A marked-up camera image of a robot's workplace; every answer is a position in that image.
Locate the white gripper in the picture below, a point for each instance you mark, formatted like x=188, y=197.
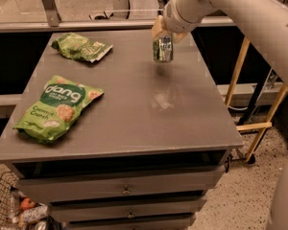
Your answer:
x=178, y=16

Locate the green soda can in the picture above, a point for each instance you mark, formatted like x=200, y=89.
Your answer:
x=163, y=49

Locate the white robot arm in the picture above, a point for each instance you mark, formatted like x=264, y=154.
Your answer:
x=263, y=22

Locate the crumpled green snack bag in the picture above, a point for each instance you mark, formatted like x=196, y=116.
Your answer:
x=81, y=48

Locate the grey drawer cabinet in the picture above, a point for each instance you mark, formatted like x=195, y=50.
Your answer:
x=143, y=155

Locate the green Dang chips bag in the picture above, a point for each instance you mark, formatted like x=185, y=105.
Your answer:
x=57, y=109

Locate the orange fruit in basket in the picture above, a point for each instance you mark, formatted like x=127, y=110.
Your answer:
x=27, y=204

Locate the plastic bottle in basket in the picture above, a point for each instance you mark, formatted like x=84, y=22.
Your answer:
x=34, y=215

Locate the metal railing frame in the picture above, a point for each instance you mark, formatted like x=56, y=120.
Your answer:
x=77, y=15

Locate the black wire basket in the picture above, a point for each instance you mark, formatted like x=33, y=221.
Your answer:
x=8, y=179

